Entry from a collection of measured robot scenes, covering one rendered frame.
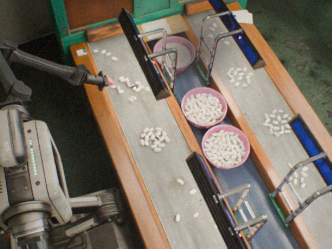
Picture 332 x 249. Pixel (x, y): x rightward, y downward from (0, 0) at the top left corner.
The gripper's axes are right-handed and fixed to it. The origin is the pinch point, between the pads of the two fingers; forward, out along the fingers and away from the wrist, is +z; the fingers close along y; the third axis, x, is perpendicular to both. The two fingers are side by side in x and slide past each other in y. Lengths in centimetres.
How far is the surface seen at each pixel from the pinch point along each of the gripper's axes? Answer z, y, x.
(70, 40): -7.9, 46.9, 13.1
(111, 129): -0.4, -22.4, 13.5
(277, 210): 55, -96, -24
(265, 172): 54, -76, -29
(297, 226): 55, -109, -30
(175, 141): 25.3, -40.7, -3.8
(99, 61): 6.9, 28.9, 9.6
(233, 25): 41, -1, -63
